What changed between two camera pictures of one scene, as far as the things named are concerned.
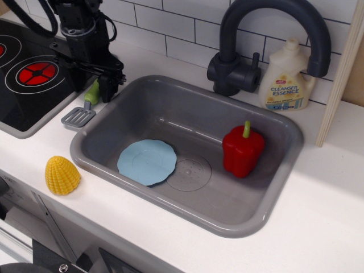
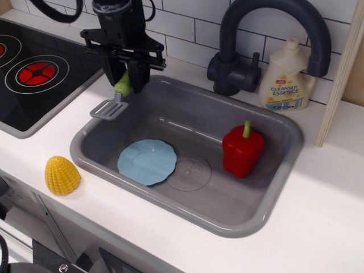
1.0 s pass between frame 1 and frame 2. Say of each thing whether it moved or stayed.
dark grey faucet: stayed
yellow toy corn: stayed
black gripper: moved
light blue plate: stayed
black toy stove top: stayed
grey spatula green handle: moved
